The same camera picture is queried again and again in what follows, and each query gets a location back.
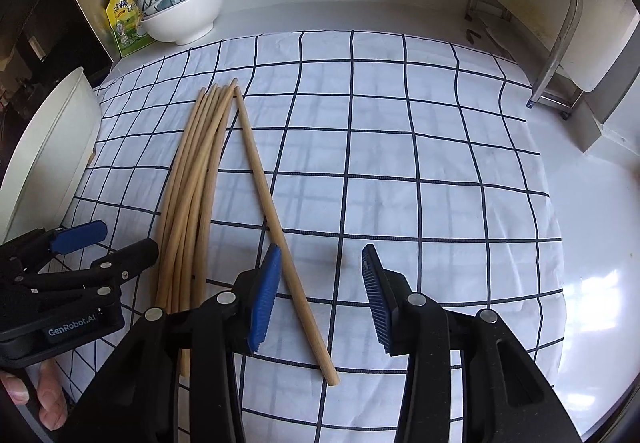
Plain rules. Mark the yellow green seasoning pouch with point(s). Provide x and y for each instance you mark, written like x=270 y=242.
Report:
x=124 y=19

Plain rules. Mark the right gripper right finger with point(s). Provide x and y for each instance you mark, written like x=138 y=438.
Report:
x=505 y=396

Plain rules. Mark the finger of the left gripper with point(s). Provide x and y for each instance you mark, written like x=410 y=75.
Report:
x=112 y=271
x=65 y=241

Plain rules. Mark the white round basin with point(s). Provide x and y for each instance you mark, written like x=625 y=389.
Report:
x=50 y=158

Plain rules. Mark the white checked cloth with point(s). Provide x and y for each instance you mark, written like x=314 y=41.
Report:
x=417 y=147

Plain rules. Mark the metal dish rack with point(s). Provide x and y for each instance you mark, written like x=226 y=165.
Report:
x=535 y=34

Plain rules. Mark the large white bowl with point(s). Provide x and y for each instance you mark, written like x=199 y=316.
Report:
x=184 y=22

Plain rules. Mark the person's left hand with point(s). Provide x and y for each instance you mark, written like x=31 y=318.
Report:
x=53 y=407

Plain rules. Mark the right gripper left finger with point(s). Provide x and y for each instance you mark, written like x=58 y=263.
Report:
x=134 y=395

